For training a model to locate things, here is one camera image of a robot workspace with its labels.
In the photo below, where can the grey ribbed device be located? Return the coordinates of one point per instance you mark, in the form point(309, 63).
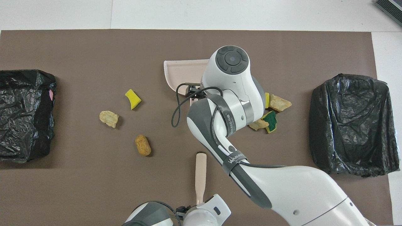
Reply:
point(392, 8)

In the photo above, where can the beige plastic dustpan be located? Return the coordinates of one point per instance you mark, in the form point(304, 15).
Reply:
point(182, 70)

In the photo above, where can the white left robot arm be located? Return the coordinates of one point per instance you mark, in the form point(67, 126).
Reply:
point(204, 216)

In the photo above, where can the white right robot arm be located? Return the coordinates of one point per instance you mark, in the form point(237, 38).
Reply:
point(232, 78)

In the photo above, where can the brown table mat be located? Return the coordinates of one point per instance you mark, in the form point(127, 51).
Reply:
point(94, 47)

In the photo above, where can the beige hand brush black bristles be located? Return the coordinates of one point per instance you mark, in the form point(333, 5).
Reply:
point(201, 172)

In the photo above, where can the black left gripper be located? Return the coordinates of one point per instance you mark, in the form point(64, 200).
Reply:
point(182, 210)

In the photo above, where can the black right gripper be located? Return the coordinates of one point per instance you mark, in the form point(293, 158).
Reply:
point(192, 91)

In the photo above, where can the elongated tan foam chunk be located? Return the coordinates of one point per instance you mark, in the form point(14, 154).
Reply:
point(259, 125)

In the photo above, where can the jagged green topped sponge piece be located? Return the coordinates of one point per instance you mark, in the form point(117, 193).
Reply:
point(271, 121)

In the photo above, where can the pale beige foam chunk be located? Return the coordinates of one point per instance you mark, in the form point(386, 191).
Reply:
point(109, 118)

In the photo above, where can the notched yellow sponge piece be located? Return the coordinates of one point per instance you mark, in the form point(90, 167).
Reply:
point(267, 100)

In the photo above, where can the black bagged bin pink spot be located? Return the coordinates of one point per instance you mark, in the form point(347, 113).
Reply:
point(28, 94)

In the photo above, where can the curved yellow green sponge wedge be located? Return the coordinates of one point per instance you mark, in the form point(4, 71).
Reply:
point(133, 99)

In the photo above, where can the brown oval foam chunk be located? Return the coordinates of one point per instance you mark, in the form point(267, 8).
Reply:
point(143, 145)

